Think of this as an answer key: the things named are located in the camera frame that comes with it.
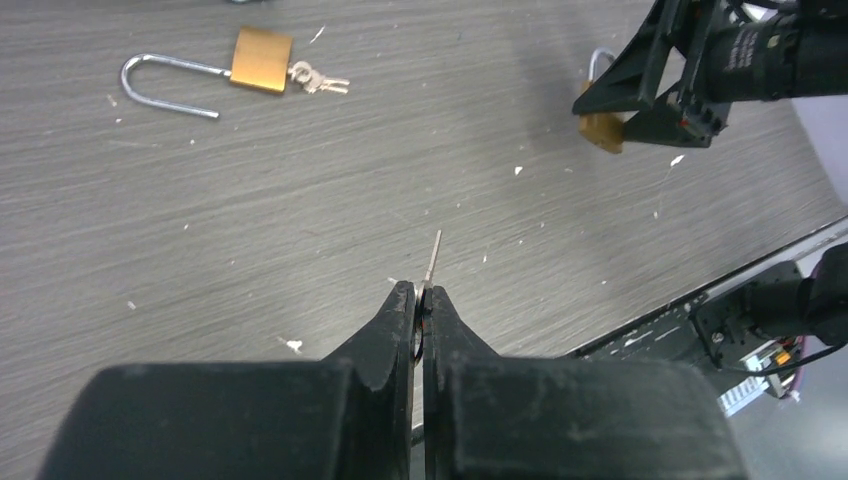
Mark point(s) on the small silver key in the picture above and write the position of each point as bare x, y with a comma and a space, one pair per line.
312, 81

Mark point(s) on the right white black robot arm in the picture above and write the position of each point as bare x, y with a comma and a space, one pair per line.
676, 80

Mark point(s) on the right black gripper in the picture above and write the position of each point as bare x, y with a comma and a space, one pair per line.
691, 111

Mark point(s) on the brass padlock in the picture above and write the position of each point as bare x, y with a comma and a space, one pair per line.
260, 60
603, 130

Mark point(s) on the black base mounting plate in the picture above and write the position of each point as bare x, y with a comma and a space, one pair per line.
753, 330

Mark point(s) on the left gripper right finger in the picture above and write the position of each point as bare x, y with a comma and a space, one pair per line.
489, 416

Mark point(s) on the small keys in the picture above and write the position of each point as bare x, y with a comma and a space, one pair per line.
423, 295

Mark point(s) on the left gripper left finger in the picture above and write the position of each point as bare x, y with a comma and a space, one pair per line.
345, 416

